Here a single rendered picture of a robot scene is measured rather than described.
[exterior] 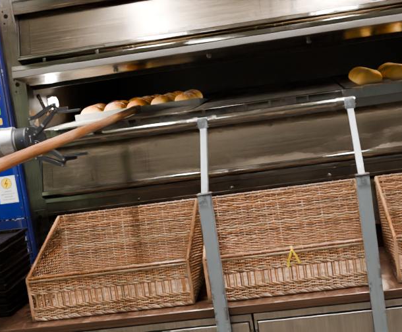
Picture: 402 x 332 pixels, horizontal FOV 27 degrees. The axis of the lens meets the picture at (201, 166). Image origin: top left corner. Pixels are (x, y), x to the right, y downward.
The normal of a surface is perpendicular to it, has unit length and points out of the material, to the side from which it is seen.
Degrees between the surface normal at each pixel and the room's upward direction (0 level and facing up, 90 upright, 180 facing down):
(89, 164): 70
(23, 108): 90
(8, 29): 90
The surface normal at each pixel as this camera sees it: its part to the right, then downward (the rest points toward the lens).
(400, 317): -0.11, 0.14
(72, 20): -0.16, -0.21
